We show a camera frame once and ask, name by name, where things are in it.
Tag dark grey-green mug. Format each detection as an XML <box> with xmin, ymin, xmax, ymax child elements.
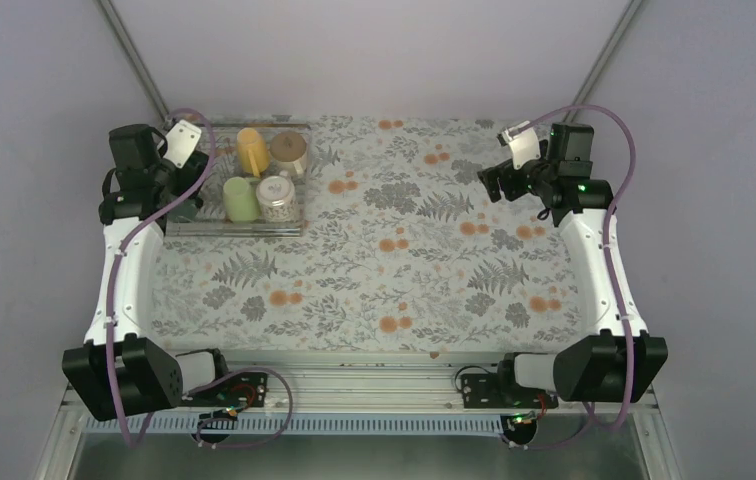
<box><xmin>166</xmin><ymin>197</ymin><xmax>204</xmax><ymax>223</ymax></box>

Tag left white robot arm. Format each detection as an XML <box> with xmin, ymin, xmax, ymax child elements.
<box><xmin>62</xmin><ymin>120</ymin><xmax>233</xmax><ymax>421</ymax></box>

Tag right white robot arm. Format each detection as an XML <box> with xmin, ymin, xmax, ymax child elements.
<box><xmin>478</xmin><ymin>122</ymin><xmax>668</xmax><ymax>407</ymax></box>

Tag clear acrylic dish rack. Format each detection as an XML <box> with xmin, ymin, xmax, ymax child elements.
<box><xmin>164</xmin><ymin>117</ymin><xmax>313</xmax><ymax>238</ymax></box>

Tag light green cup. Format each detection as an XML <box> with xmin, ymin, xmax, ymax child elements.
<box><xmin>222</xmin><ymin>177</ymin><xmax>261</xmax><ymax>223</ymax></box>

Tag yellow mug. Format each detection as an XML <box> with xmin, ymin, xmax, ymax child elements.
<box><xmin>236</xmin><ymin>128</ymin><xmax>270</xmax><ymax>178</ymax></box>

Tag white patterned cup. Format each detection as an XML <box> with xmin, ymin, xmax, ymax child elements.
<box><xmin>255</xmin><ymin>172</ymin><xmax>298</xmax><ymax>223</ymax></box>

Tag beige brown mug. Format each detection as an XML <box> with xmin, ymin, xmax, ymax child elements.
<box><xmin>269</xmin><ymin>130</ymin><xmax>308</xmax><ymax>178</ymax></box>

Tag floral patterned tablecloth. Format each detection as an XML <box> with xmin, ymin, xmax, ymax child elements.
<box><xmin>153</xmin><ymin>116</ymin><xmax>583</xmax><ymax>352</ymax></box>

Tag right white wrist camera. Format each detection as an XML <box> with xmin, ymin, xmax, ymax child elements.
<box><xmin>497</xmin><ymin>121</ymin><xmax>541</xmax><ymax>170</ymax></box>

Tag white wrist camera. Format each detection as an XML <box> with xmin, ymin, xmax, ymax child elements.
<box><xmin>497</xmin><ymin>121</ymin><xmax>541</xmax><ymax>170</ymax></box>
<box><xmin>162</xmin><ymin>120</ymin><xmax>202</xmax><ymax>169</ymax></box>

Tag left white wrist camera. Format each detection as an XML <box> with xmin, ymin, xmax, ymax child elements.
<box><xmin>162</xmin><ymin>120</ymin><xmax>202</xmax><ymax>169</ymax></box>

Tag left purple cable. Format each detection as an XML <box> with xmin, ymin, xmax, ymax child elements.
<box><xmin>104</xmin><ymin>107</ymin><xmax>294</xmax><ymax>450</ymax></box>

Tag purple cable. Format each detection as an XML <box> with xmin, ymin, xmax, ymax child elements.
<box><xmin>104</xmin><ymin>107</ymin><xmax>294</xmax><ymax>450</ymax></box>
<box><xmin>501</xmin><ymin>104</ymin><xmax>638</xmax><ymax>452</ymax></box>

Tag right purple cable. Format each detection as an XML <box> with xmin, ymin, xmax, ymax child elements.
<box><xmin>501</xmin><ymin>104</ymin><xmax>638</xmax><ymax>452</ymax></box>

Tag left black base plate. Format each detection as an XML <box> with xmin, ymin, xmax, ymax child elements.
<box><xmin>181</xmin><ymin>372</ymin><xmax>268</xmax><ymax>410</ymax></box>

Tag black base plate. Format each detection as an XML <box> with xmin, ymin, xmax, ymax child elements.
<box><xmin>181</xmin><ymin>372</ymin><xmax>268</xmax><ymax>410</ymax></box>
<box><xmin>456</xmin><ymin>372</ymin><xmax>559</xmax><ymax>409</ymax></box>

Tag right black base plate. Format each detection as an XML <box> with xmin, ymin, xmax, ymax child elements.
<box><xmin>456</xmin><ymin>372</ymin><xmax>559</xmax><ymax>409</ymax></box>

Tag aluminium mounting rail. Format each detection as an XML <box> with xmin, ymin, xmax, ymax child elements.
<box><xmin>59</xmin><ymin>351</ymin><xmax>659</xmax><ymax>415</ymax></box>

